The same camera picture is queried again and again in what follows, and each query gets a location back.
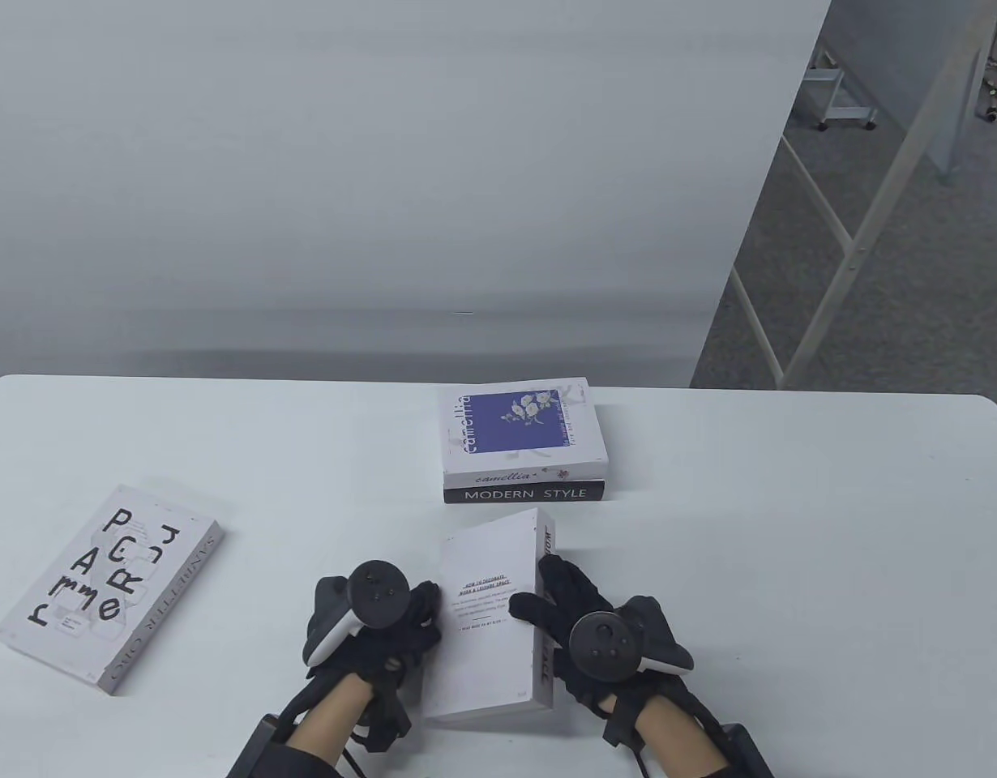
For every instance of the person's left hand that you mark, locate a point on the person's left hand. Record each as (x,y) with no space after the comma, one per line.
(385,648)

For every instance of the person's right hand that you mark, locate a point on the person's right hand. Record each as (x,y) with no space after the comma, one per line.
(563,592)

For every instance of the white book small text cover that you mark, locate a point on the white book small text cover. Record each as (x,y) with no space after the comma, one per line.
(474,664)

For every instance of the white book with black spine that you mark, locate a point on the white book with black spine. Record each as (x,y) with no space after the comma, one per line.
(523,493)

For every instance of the white book purple floral cover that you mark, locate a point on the white book purple floral cover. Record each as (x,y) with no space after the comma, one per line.
(507,421)

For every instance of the white book large black letters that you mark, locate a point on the white book large black letters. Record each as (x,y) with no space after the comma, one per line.
(61,583)

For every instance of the person's right forearm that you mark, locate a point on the person's right forearm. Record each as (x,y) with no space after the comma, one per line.
(681,741)

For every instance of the white backdrop board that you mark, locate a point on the white backdrop board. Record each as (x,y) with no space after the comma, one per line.
(385,162)

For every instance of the white wheeled cart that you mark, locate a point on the white wheeled cart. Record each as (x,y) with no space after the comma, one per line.
(847,116)

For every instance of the grey partition panel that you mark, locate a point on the grey partition panel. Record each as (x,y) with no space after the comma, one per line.
(912,49)

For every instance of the black left wrist camera module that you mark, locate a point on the black left wrist camera module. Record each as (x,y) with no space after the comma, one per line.
(255,750)

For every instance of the white metal frame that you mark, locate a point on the white metal frame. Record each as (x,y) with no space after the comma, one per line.
(855,247)

